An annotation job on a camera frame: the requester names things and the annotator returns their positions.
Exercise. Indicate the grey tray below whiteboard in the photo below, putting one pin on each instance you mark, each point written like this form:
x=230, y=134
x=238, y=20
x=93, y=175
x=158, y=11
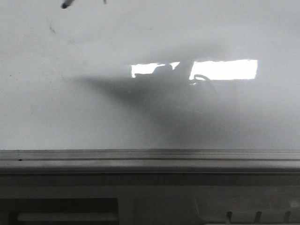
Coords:
x=150, y=199

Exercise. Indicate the white whiteboard marker pen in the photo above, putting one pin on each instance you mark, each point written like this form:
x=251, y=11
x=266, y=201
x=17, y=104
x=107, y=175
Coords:
x=67, y=3

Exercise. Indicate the aluminium whiteboard bottom frame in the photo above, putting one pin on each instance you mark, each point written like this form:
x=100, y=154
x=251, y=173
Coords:
x=149, y=161

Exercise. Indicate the white whiteboard surface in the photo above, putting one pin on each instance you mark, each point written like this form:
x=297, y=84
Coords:
x=150, y=74

